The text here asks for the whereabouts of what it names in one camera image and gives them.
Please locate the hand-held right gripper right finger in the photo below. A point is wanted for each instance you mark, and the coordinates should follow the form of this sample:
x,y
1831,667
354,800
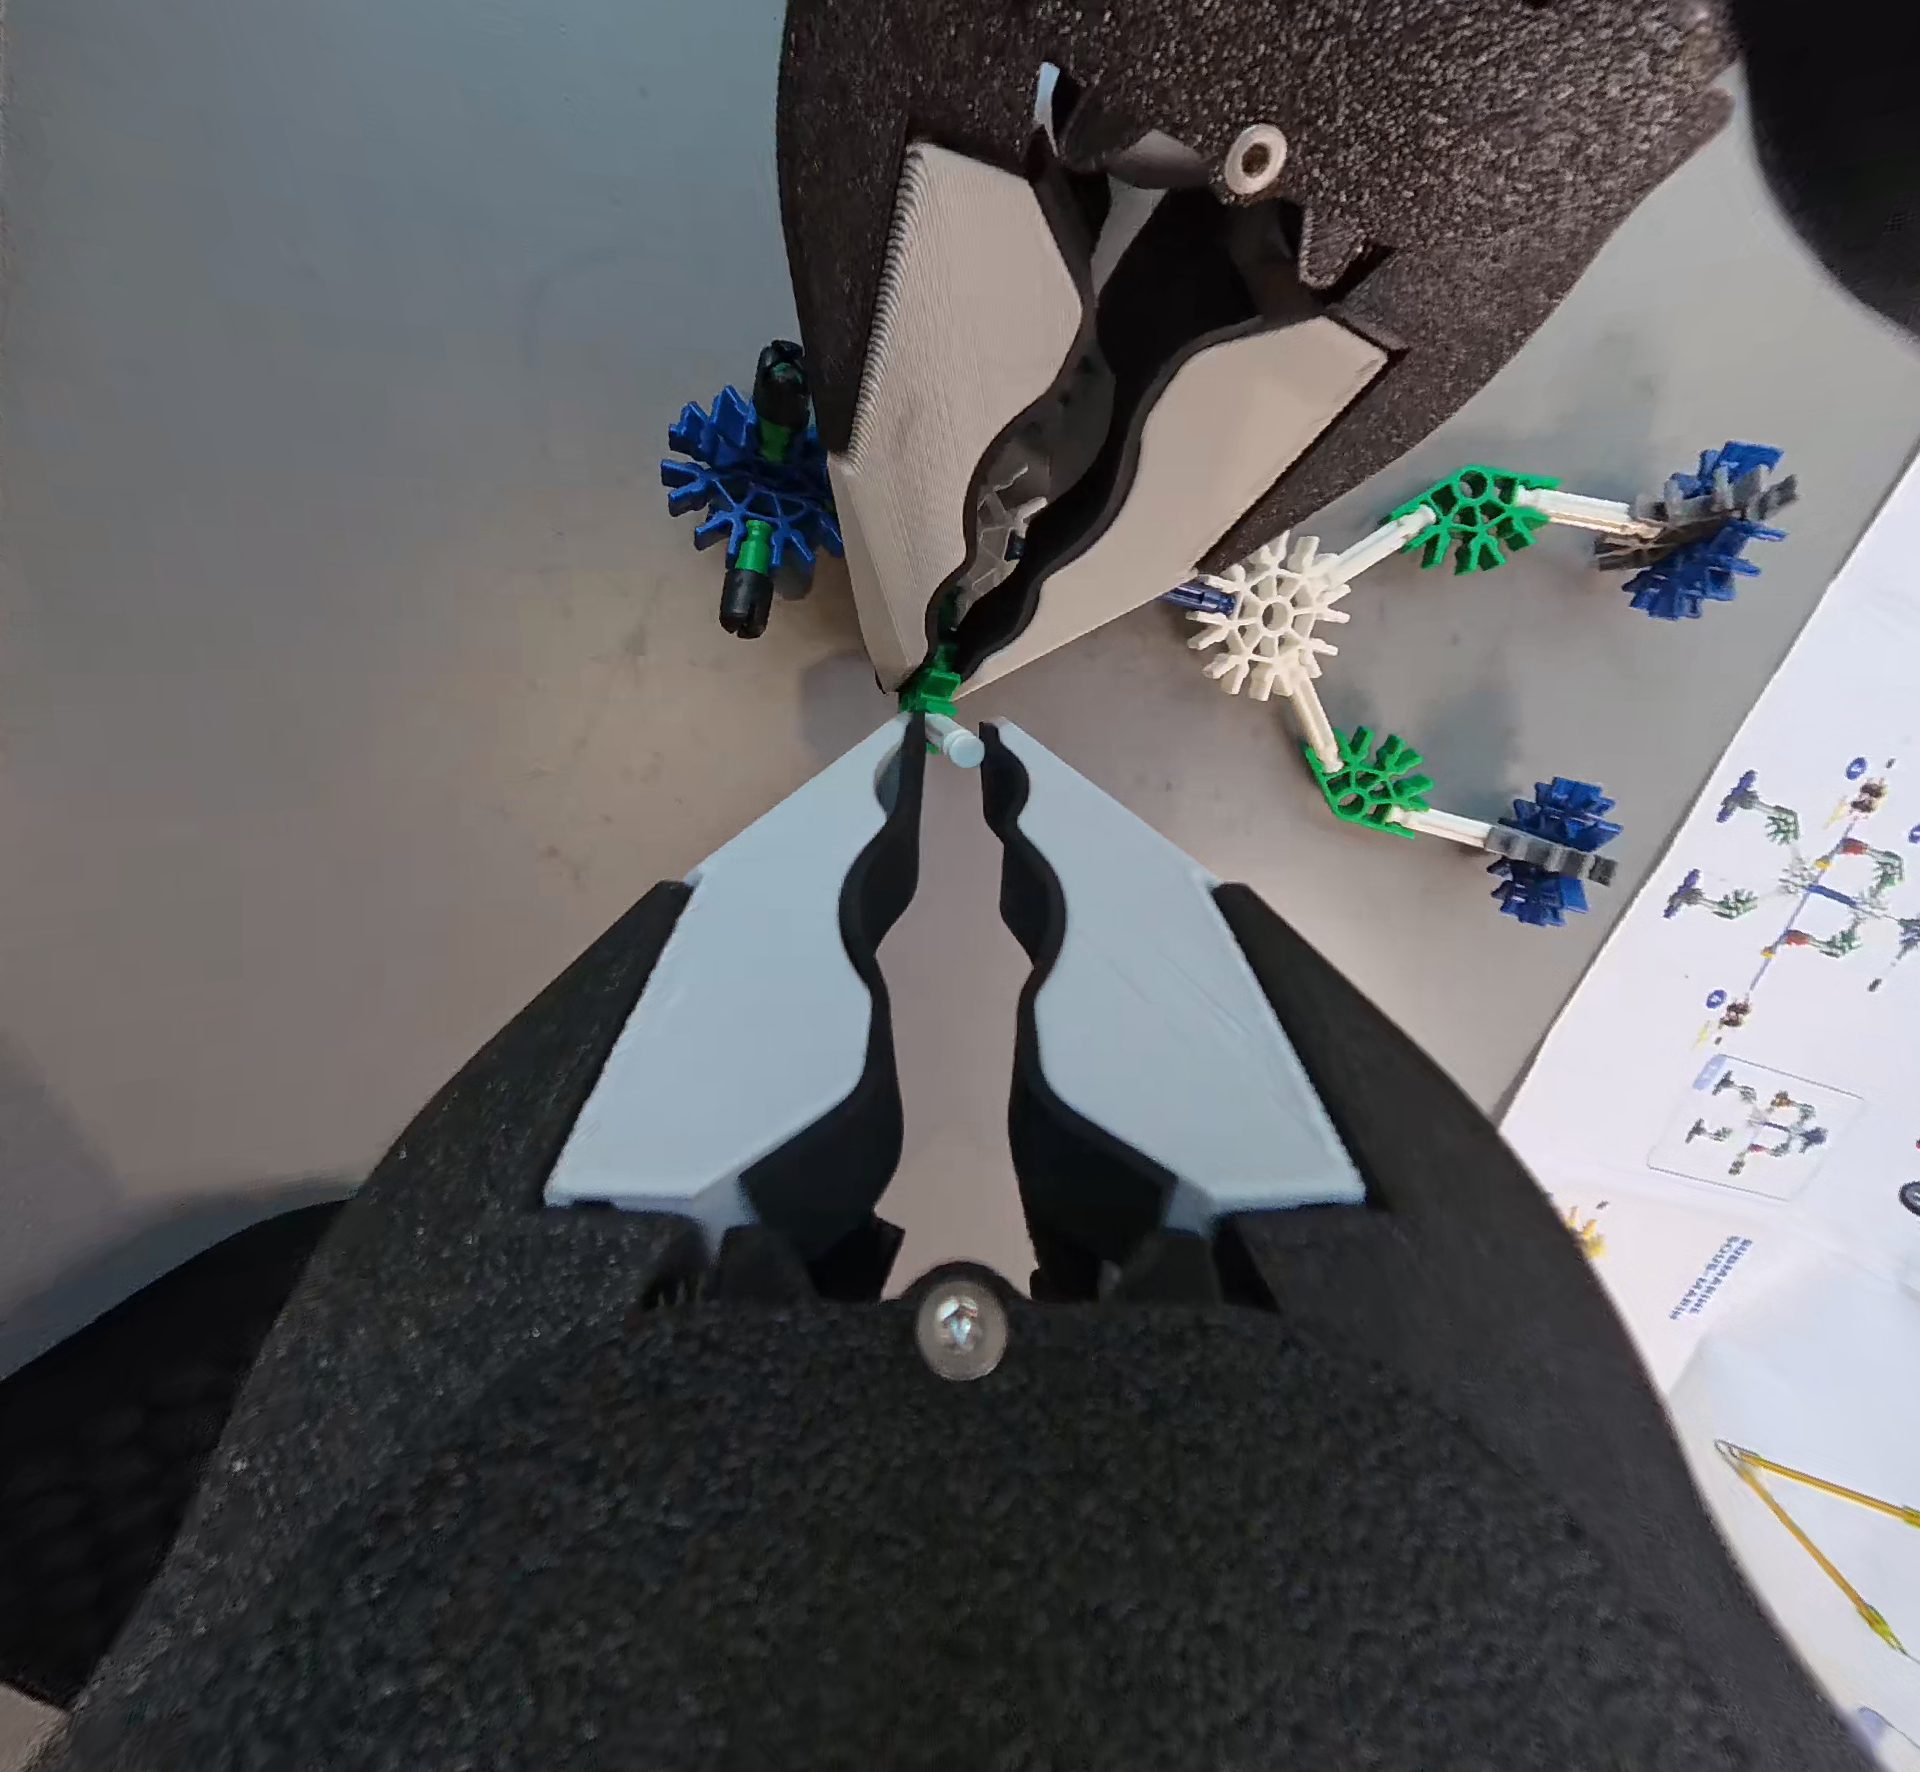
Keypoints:
x,y
1186,1054

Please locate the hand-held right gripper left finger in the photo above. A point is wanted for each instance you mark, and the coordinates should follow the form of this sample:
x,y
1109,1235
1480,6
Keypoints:
x,y
720,1054

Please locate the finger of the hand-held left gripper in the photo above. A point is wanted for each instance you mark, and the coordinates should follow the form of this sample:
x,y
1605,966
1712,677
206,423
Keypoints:
x,y
946,332
1229,437

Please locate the colourful rod connector toy model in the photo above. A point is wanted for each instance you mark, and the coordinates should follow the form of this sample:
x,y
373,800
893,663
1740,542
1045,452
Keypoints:
x,y
1276,608

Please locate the white toy rod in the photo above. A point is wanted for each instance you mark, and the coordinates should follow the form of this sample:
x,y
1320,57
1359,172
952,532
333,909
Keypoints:
x,y
953,744

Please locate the white building instruction sheet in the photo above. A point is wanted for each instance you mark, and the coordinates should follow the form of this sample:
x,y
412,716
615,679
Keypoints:
x,y
1772,992

